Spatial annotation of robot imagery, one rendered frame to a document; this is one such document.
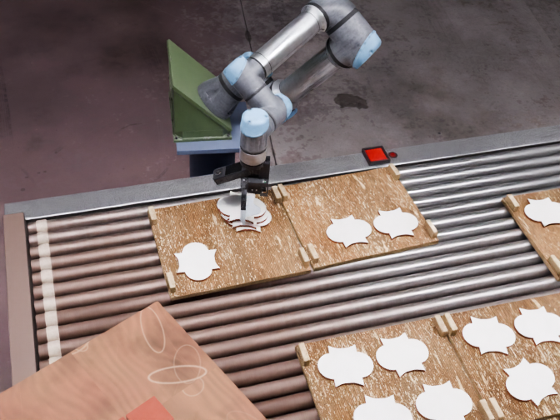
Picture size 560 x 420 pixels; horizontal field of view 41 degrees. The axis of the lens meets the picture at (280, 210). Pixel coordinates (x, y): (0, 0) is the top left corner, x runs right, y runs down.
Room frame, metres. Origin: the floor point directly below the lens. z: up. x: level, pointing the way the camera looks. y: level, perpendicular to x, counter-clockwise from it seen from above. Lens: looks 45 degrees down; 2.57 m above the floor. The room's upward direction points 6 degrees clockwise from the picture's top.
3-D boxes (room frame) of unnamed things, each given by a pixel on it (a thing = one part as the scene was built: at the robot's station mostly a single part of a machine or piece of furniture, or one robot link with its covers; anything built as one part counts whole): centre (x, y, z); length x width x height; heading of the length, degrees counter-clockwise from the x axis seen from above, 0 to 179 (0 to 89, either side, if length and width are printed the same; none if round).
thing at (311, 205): (1.67, -0.23, 0.93); 0.41 x 0.35 x 0.02; 113
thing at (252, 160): (1.61, 0.09, 1.19); 0.08 x 0.08 x 0.05
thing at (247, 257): (1.51, 0.15, 0.93); 0.41 x 0.35 x 0.02; 112
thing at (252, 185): (1.61, 0.09, 1.11); 0.09 x 0.08 x 0.12; 94
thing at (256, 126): (1.61, 0.09, 1.27); 0.09 x 0.08 x 0.11; 153
